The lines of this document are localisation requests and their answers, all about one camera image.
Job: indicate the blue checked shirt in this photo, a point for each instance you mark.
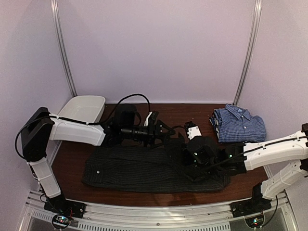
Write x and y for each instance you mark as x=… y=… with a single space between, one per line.
x=234 y=124

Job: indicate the circuit board with leds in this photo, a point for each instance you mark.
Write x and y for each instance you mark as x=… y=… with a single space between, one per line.
x=60 y=222
x=254 y=222

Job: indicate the front aluminium rail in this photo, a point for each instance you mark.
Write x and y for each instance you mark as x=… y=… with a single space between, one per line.
x=210 y=217

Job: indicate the left circuit board with leds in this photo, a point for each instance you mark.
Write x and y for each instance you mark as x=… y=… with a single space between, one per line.
x=60 y=222

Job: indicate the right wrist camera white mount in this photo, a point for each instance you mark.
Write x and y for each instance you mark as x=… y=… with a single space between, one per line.
x=192 y=130

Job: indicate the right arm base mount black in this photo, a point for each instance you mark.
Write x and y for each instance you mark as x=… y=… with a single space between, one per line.
x=250 y=206

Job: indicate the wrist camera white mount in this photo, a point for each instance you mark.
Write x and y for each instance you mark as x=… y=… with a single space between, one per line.
x=192 y=130
x=150 y=117

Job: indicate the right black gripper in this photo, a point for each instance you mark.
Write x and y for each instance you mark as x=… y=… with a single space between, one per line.
x=185 y=160

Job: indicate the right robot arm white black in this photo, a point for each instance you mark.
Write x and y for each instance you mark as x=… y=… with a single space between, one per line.
x=242 y=157

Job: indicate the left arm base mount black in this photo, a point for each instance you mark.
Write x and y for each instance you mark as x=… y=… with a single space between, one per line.
x=62 y=206

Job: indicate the white plastic basin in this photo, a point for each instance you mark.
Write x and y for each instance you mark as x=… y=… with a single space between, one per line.
x=87 y=108

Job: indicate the left aluminium frame post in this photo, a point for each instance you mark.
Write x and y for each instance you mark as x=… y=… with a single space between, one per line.
x=62 y=49

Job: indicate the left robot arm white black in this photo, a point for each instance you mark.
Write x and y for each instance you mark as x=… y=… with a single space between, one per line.
x=120 y=125

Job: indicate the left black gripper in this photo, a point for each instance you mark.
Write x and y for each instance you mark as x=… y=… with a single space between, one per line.
x=158 y=134

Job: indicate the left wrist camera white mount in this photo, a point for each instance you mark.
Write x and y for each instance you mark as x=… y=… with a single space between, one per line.
x=150 y=117

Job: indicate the right aluminium frame post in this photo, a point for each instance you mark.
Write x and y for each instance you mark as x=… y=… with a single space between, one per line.
x=256 y=18

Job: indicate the black pinstriped long sleeve shirt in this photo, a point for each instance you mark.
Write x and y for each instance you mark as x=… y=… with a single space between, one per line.
x=141 y=169

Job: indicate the aluminium frame post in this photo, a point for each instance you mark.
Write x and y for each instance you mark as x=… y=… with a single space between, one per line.
x=256 y=18
x=62 y=49

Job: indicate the right circuit board with leds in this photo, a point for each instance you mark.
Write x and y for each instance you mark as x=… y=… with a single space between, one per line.
x=254 y=222

